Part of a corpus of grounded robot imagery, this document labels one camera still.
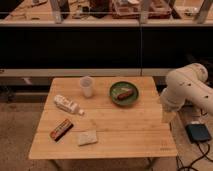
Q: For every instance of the long shelf bench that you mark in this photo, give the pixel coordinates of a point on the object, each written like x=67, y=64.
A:
x=51, y=38

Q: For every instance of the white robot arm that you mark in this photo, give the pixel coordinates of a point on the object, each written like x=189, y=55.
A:
x=186, y=83

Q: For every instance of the wooden folding table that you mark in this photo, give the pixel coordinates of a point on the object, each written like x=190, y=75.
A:
x=122, y=132

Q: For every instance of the black power box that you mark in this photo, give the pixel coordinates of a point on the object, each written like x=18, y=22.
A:
x=198, y=133

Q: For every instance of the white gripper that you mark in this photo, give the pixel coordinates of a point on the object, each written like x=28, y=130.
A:
x=168, y=116

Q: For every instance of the white plastic bottle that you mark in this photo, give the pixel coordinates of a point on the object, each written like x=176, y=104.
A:
x=67, y=105

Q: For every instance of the green plate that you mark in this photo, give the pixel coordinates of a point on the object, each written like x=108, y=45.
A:
x=120, y=87

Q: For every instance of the brown sausage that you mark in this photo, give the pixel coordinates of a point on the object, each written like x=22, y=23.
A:
x=124, y=95

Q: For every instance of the white sponge pad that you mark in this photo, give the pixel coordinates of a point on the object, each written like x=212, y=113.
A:
x=87, y=137

